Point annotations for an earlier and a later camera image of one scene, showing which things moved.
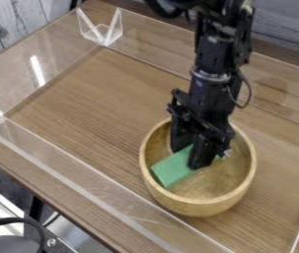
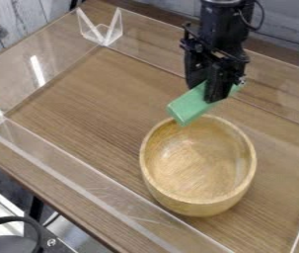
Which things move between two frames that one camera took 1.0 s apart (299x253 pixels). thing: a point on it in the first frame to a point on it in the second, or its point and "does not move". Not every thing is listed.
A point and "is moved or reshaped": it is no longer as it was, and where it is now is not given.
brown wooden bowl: x=216 y=189 does not move
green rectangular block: x=174 y=168 is moved or reshaped
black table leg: x=37 y=209 does not move
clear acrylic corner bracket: x=101 y=34 does not move
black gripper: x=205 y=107 to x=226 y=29
